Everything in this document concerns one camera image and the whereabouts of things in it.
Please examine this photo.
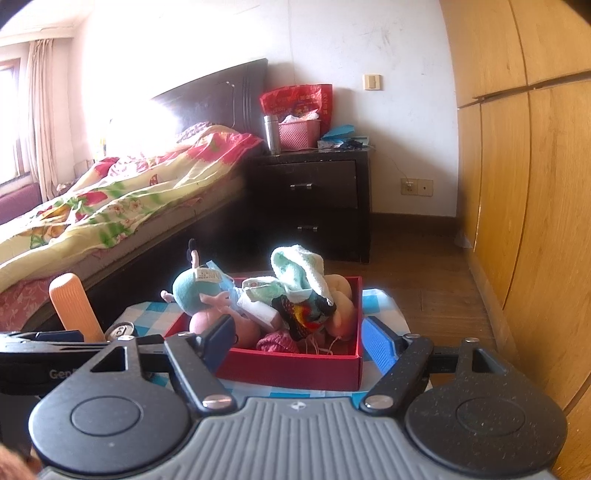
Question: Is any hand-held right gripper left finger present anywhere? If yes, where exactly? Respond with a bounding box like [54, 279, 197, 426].
[87, 316, 238, 413]

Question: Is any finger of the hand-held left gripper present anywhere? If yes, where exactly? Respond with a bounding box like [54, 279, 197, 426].
[0, 330, 85, 344]

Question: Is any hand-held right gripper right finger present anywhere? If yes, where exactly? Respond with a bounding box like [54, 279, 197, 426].
[359, 316, 508, 413]

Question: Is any white rectangular box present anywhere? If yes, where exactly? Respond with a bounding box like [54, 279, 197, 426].
[238, 295, 278, 326]

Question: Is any cream plush toy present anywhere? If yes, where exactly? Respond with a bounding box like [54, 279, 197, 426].
[323, 273, 360, 340]

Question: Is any pink pig plush toy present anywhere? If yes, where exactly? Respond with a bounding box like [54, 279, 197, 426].
[161, 239, 262, 349]

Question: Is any red cardboard box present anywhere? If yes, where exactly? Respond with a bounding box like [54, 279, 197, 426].
[164, 276, 365, 391]

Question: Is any light green towel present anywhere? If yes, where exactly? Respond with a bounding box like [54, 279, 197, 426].
[270, 244, 335, 301]

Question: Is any orange ribbed bottle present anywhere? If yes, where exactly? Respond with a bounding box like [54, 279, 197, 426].
[50, 273, 105, 343]

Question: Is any blue checkered tablecloth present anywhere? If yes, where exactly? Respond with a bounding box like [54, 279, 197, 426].
[104, 288, 432, 402]

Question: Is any dark green coffee can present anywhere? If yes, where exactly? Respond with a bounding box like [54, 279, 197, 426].
[105, 323, 136, 342]

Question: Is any dark wooden bed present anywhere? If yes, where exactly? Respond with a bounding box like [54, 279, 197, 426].
[0, 58, 269, 333]

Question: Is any maroon window seat cushion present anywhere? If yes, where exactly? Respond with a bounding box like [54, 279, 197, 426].
[0, 182, 44, 224]

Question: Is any floral blanket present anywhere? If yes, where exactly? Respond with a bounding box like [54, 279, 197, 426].
[0, 124, 264, 287]

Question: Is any dark wooden nightstand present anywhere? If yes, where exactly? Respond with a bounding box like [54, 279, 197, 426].
[245, 148, 372, 265]

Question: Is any steel thermos flask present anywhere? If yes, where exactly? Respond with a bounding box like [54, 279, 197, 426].
[263, 114, 282, 155]

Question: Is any blue packet pile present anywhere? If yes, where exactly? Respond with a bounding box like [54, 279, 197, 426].
[321, 124, 370, 149]

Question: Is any pink plastic basket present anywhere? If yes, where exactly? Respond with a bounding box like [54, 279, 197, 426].
[278, 117, 321, 152]

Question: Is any light wooden wardrobe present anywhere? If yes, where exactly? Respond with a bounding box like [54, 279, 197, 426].
[438, 0, 591, 480]

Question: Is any beige curtain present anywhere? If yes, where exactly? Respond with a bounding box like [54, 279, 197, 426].
[25, 39, 56, 199]

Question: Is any window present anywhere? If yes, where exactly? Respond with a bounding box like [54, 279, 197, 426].
[0, 55, 24, 181]

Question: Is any dark wooden headboard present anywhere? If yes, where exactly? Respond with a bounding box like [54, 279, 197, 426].
[150, 58, 269, 153]

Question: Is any red plastic bag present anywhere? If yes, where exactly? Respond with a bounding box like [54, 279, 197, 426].
[259, 84, 334, 134]

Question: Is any beige wall socket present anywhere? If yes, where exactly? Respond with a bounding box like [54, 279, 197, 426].
[400, 178, 435, 197]

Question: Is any thin power cable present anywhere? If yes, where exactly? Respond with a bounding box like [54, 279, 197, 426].
[373, 147, 409, 183]

